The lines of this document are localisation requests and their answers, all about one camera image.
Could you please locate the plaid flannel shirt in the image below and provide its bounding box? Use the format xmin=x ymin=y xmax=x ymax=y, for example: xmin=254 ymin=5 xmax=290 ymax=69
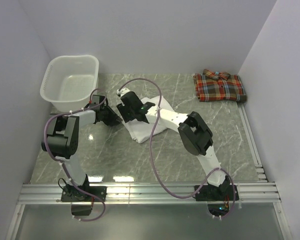
xmin=192 ymin=69 xmax=248 ymax=103

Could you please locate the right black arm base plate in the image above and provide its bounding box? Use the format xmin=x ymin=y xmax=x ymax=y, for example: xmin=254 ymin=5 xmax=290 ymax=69
xmin=193 ymin=184 xmax=241 ymax=218

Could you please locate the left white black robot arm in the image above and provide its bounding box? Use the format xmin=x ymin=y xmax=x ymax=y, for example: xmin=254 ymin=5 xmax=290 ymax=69
xmin=41 ymin=94 xmax=121 ymax=201

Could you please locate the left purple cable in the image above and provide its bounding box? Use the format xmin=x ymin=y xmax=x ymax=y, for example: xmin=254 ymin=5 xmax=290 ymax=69
xmin=43 ymin=87 xmax=110 ymax=223

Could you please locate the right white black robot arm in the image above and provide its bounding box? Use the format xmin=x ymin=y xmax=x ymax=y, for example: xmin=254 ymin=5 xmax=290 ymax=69
xmin=117 ymin=88 xmax=236 ymax=201

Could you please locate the aluminium mounting rail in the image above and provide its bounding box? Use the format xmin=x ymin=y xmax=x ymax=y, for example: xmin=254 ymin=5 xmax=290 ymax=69
xmin=17 ymin=182 xmax=281 ymax=205

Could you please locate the white plastic laundry basket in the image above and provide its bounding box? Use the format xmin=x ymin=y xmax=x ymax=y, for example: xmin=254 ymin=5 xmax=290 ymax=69
xmin=40 ymin=54 xmax=100 ymax=112

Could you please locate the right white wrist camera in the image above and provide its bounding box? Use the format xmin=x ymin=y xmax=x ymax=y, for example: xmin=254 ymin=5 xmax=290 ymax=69
xmin=116 ymin=87 xmax=130 ymax=97

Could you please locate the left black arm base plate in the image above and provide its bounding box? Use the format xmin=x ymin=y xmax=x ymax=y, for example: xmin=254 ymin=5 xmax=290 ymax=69
xmin=60 ymin=185 xmax=107 ymax=217

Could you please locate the white long sleeve shirt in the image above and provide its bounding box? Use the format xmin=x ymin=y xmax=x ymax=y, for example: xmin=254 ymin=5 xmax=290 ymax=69
xmin=122 ymin=96 xmax=174 ymax=144

